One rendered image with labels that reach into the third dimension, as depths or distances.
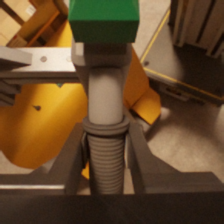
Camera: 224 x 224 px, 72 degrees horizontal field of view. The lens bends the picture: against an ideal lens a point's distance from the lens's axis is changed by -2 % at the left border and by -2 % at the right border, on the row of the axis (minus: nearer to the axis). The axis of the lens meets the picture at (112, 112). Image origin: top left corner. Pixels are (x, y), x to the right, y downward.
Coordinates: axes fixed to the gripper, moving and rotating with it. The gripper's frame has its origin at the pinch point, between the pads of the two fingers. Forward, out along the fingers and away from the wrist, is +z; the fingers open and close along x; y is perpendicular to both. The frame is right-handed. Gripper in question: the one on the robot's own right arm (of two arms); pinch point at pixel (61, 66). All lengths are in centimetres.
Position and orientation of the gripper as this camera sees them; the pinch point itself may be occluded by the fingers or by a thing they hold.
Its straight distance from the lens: 17.3
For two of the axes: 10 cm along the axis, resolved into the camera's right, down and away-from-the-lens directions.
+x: 0.2, -2.2, -9.7
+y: 0.1, 9.7, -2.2
